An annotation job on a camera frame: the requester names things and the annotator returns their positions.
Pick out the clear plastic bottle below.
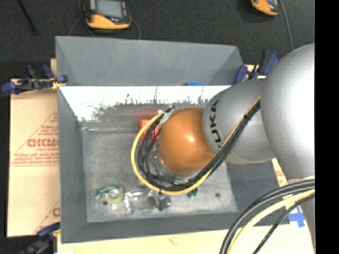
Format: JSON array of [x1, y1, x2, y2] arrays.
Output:
[[123, 189, 159, 217]]

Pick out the grey metal bin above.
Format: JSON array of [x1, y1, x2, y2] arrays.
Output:
[[55, 35, 291, 243]]

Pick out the red box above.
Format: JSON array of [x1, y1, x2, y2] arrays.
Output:
[[138, 111, 160, 140]]

